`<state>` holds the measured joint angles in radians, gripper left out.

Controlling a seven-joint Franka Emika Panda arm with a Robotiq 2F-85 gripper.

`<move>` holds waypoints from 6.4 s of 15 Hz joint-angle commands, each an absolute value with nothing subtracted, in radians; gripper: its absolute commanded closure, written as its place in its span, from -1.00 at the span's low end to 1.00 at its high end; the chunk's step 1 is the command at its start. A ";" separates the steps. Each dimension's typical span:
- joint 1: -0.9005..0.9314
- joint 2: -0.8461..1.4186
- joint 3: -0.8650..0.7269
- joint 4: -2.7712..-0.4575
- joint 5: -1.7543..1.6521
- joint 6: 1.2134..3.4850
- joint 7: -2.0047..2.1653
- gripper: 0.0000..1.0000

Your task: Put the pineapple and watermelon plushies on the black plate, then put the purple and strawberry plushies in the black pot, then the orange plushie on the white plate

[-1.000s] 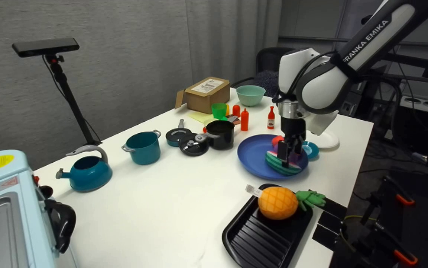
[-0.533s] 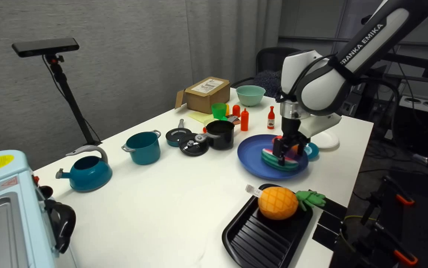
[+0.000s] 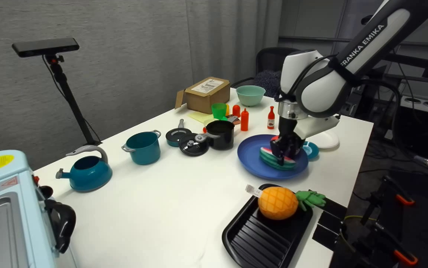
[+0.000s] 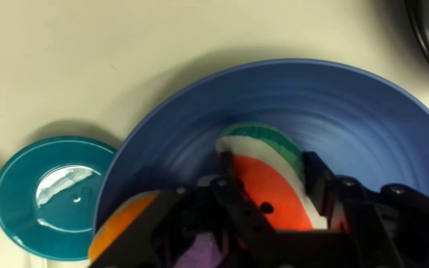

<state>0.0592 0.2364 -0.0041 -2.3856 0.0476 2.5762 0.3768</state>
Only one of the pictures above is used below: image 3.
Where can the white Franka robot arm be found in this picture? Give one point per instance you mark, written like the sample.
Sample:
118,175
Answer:
323,84

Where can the black office chair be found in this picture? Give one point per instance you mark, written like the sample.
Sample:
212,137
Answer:
268,57

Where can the teal toy pot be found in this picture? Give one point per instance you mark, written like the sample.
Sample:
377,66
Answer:
143,149

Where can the black tripod stand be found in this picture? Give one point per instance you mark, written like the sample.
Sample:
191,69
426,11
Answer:
70,97

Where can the teal toy kettle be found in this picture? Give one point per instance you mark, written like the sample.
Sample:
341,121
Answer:
90,173

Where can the white paper plate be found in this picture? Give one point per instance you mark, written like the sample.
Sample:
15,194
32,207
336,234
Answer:
330,143

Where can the black tape strip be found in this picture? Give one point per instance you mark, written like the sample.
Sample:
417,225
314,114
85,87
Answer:
332,222
326,236
333,207

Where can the black clamp orange tip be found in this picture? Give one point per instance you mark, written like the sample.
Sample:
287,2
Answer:
405,258
405,200

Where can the small red sauce bottle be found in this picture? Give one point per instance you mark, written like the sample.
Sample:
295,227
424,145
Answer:
271,121

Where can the dark blue jacket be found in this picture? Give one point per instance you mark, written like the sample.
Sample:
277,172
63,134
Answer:
268,84

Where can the blue round plate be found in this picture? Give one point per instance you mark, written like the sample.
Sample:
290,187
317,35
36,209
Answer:
252,158

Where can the small black frying pan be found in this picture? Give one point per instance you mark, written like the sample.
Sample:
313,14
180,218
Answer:
179,136

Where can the green plastic cup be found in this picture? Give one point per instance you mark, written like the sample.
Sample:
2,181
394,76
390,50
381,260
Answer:
219,112

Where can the grey curtain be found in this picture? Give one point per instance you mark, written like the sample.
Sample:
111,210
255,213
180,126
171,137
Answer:
234,39

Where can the mint green bowl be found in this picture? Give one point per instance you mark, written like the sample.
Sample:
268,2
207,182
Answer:
250,96

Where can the small teal disc plate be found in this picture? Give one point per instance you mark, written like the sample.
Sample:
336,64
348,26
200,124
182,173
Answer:
314,151

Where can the black pot lid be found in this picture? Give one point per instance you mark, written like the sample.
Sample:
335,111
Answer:
194,148

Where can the short red squeeze bottle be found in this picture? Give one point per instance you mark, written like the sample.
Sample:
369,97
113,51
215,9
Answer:
235,111

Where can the orange pineapple plush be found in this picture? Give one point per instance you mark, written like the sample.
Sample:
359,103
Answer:
277,203

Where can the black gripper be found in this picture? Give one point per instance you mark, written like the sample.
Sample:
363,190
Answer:
290,137

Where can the black rectangular tray plate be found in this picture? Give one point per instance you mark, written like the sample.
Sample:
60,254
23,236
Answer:
259,243

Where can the yellow toy piece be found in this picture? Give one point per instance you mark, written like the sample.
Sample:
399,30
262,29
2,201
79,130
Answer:
228,111

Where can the brown cardboard box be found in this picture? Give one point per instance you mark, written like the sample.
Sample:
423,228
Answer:
207,94

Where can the black oven mitt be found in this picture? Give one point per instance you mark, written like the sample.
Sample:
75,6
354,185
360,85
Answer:
60,224

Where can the orange squeeze bottle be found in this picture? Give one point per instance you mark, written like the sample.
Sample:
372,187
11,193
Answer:
244,121

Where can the watermelon slice plush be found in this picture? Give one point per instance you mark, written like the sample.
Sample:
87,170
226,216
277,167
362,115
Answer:
287,167

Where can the light blue toy oven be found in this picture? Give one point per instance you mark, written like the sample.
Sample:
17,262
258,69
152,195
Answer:
6,213

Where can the black robot stand column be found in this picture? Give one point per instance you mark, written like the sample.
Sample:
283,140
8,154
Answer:
368,99

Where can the black bar camera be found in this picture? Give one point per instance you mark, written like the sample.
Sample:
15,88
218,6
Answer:
45,47

